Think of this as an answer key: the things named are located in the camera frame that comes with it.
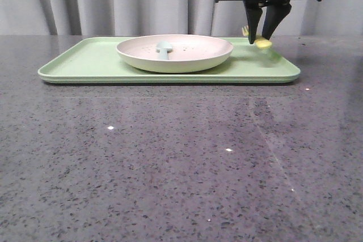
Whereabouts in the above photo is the yellow plastic fork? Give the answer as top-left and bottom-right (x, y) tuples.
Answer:
(242, 26), (272, 49)

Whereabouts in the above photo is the white round plate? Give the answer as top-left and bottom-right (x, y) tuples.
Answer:
(116, 34), (234, 74)

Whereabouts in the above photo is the light blue plastic spoon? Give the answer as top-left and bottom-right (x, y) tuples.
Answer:
(156, 41), (172, 60)

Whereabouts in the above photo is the light green plastic tray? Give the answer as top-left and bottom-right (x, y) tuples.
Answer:
(38, 37), (300, 84)

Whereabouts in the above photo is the grey pleated curtain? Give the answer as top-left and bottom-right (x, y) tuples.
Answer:
(1, 0), (362, 36)

